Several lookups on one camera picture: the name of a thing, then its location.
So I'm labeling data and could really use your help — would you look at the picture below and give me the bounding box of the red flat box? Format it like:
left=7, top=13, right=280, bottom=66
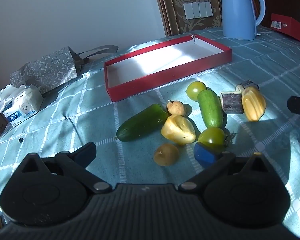
left=270, top=12, right=300, bottom=44

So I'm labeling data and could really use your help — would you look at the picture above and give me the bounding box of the purple sugarcane piece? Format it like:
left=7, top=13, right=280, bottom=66
left=235, top=80, right=260, bottom=92
left=219, top=91, right=244, bottom=115

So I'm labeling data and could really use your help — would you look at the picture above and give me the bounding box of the green tomato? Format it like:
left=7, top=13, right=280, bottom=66
left=197, top=127, right=236, bottom=153
left=186, top=81, right=207, bottom=102

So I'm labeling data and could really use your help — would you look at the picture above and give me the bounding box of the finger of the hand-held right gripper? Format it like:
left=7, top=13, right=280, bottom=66
left=287, top=95, right=300, bottom=118

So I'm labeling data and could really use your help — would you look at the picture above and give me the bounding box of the rough tan round fruit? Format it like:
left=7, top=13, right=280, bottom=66
left=167, top=100, right=186, bottom=117

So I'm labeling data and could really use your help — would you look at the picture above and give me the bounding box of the blue electric kettle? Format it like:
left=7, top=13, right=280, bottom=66
left=216, top=0, right=266, bottom=40

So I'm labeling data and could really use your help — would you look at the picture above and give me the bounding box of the white tissue pack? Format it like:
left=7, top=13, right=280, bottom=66
left=0, top=82, right=44, bottom=128

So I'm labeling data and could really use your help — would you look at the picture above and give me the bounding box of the teal checkered tablecloth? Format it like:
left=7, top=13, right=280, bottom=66
left=0, top=26, right=300, bottom=238

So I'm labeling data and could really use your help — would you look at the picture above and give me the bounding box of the grey patterned gift bag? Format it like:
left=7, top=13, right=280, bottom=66
left=9, top=45, right=119, bottom=95

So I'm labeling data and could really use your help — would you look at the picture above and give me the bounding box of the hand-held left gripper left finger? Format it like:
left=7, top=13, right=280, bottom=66
left=20, top=142, right=113, bottom=194

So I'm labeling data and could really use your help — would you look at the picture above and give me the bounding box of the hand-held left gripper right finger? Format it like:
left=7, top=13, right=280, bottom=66
left=178, top=142, right=276, bottom=194

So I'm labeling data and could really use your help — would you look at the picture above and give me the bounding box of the red shallow cardboard box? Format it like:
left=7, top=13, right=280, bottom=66
left=104, top=34, right=232, bottom=103

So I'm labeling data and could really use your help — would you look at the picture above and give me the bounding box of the grey wall switch panel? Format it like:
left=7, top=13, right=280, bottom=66
left=183, top=1, right=213, bottom=20

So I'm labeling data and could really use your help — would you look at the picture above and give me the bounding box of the long dark green cucumber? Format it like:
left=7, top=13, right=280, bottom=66
left=115, top=104, right=169, bottom=142

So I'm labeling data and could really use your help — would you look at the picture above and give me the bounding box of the small brown potato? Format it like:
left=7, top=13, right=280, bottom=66
left=154, top=143, right=180, bottom=166

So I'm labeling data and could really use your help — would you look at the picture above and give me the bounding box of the short light green cucumber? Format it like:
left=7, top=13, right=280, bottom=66
left=197, top=89, right=224, bottom=128

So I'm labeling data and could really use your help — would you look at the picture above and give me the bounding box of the yellow ribbed fruit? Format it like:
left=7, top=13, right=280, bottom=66
left=241, top=86, right=267, bottom=122
left=161, top=114, right=197, bottom=146

